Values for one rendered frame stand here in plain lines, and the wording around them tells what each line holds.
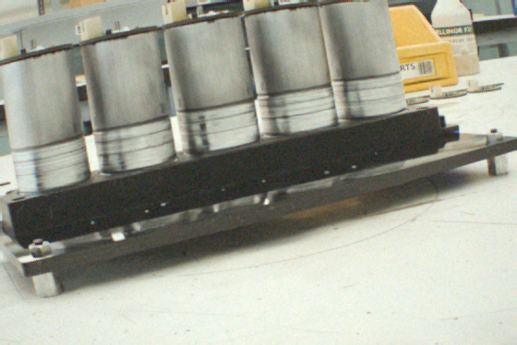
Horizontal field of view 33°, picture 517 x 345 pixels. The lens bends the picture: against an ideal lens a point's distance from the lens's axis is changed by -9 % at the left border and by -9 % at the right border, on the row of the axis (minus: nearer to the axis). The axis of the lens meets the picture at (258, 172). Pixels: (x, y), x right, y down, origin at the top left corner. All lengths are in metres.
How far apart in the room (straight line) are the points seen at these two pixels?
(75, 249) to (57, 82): 0.06
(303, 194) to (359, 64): 0.07
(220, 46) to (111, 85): 0.04
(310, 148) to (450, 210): 0.06
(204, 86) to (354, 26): 0.06
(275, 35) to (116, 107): 0.06
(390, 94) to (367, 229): 0.08
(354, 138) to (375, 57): 0.03
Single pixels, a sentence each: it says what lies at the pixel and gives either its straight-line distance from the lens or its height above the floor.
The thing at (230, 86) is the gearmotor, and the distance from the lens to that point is 0.28.
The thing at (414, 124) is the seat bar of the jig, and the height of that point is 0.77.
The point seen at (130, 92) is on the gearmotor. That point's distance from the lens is 0.27.
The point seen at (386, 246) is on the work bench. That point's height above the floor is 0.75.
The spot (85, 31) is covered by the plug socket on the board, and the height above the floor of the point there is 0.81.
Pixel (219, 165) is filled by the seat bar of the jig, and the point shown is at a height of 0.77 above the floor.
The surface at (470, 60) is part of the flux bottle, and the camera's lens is 0.71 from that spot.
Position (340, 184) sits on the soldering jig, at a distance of 0.25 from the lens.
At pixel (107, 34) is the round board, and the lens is 0.27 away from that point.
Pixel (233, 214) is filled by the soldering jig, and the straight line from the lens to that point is 0.24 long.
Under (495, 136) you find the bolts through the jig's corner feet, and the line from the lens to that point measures 0.29.
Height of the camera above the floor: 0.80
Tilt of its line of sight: 9 degrees down
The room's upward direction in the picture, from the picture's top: 10 degrees counter-clockwise
